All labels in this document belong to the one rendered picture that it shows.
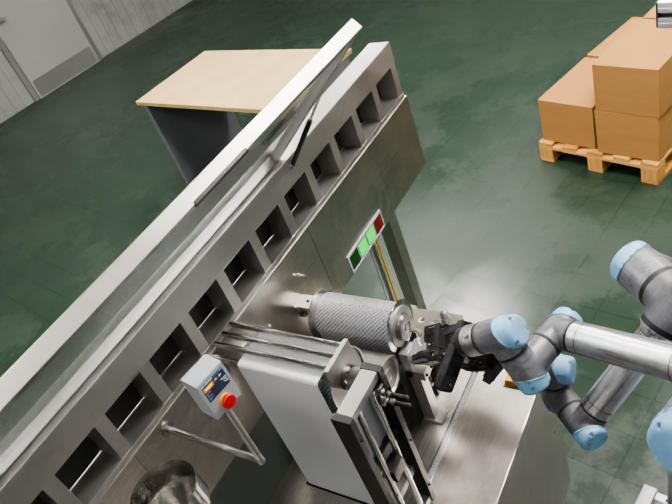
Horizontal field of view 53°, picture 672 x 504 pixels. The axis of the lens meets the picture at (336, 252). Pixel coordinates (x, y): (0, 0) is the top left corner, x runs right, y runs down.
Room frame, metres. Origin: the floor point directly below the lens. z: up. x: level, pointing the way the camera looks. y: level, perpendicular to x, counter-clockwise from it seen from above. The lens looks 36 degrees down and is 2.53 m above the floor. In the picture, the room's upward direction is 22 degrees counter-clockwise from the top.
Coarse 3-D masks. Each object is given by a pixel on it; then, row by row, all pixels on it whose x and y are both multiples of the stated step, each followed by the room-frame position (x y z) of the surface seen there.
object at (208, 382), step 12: (204, 360) 0.96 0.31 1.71; (216, 360) 0.95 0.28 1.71; (192, 372) 0.94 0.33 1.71; (204, 372) 0.93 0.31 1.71; (216, 372) 0.93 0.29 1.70; (192, 384) 0.91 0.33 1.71; (204, 384) 0.91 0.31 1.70; (216, 384) 0.92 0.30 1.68; (228, 384) 0.93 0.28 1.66; (192, 396) 0.93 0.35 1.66; (204, 396) 0.90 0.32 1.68; (216, 396) 0.91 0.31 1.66; (228, 396) 0.91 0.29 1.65; (204, 408) 0.92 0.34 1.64; (216, 408) 0.91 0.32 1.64; (228, 408) 0.90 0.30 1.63
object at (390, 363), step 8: (368, 352) 1.29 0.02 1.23; (376, 352) 1.29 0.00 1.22; (368, 360) 1.26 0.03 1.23; (376, 360) 1.25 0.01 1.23; (384, 360) 1.24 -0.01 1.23; (392, 360) 1.26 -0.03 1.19; (384, 368) 1.23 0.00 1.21; (392, 368) 1.26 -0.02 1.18; (392, 376) 1.24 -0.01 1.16; (392, 384) 1.24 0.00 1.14
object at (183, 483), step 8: (176, 480) 0.93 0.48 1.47; (184, 480) 0.93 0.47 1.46; (192, 480) 0.92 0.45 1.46; (168, 488) 0.92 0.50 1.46; (176, 488) 0.92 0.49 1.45; (184, 488) 0.92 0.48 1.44; (192, 488) 0.92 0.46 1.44; (160, 496) 0.91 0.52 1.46; (168, 496) 0.92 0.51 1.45; (176, 496) 0.92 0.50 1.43; (184, 496) 0.92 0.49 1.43
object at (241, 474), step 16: (256, 432) 1.28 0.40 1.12; (272, 432) 1.32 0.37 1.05; (240, 448) 1.23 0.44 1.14; (272, 448) 1.30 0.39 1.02; (240, 464) 1.21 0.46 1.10; (256, 464) 1.24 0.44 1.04; (272, 464) 1.27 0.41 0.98; (288, 464) 1.31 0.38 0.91; (224, 480) 1.17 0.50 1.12; (240, 480) 1.19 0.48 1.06; (256, 480) 1.22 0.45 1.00; (272, 480) 1.25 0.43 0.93; (224, 496) 1.15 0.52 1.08; (240, 496) 1.17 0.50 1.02; (256, 496) 1.20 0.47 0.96
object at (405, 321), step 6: (402, 312) 1.33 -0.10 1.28; (402, 318) 1.30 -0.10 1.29; (408, 318) 1.32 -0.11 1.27; (396, 324) 1.30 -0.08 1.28; (402, 324) 1.29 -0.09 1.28; (408, 324) 1.31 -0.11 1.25; (396, 330) 1.29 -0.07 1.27; (402, 330) 1.29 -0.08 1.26; (408, 330) 1.31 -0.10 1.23; (396, 336) 1.29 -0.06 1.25; (402, 336) 1.28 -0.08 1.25; (408, 336) 1.30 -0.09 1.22
